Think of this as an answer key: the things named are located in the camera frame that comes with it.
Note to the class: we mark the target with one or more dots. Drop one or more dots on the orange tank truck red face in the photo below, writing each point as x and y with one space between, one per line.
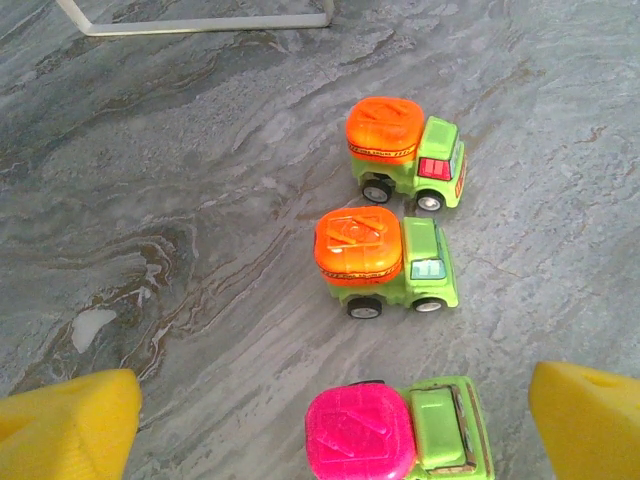
385 130

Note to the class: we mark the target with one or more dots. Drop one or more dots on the green toy truck pink tank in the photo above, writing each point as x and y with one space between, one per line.
360 435

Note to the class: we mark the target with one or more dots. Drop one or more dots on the wooden shelf white metal frame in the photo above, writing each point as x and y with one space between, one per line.
200 24

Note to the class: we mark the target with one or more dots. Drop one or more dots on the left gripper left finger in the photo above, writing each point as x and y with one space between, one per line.
65 430

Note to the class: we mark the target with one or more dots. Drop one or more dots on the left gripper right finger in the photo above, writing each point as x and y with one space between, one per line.
590 425

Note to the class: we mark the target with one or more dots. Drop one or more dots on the orange tank truck blue face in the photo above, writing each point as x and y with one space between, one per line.
360 250

